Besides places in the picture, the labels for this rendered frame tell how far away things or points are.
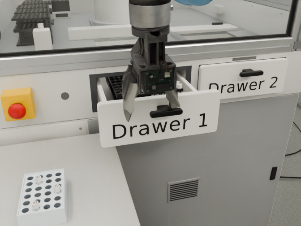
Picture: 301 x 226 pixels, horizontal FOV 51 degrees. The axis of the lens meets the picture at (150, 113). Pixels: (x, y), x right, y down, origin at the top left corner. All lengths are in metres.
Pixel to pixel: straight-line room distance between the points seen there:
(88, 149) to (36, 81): 0.22
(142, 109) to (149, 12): 0.24
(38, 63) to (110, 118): 0.26
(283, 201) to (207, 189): 0.81
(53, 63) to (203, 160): 0.59
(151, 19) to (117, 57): 0.31
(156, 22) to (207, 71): 0.40
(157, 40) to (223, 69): 0.42
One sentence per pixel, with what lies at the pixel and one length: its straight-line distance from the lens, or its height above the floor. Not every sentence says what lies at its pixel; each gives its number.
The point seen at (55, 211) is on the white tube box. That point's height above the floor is 0.79.
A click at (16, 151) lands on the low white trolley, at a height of 0.76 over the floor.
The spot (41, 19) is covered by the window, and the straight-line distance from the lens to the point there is 0.84.
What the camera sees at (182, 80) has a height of 0.89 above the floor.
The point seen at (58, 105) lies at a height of 0.85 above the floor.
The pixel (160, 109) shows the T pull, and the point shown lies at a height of 0.91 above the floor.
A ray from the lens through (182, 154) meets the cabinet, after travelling 1.05.
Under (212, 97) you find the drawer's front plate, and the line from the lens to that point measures 0.75.
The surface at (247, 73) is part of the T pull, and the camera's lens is 0.95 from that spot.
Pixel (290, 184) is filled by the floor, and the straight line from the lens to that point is 2.08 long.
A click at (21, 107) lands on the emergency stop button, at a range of 0.81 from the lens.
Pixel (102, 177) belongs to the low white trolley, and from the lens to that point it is 0.74.
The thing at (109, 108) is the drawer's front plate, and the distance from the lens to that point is 0.69.
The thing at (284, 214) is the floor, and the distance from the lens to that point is 1.86.
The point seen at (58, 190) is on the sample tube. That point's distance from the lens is 0.66.
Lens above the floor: 1.22
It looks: 27 degrees down
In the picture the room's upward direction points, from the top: straight up
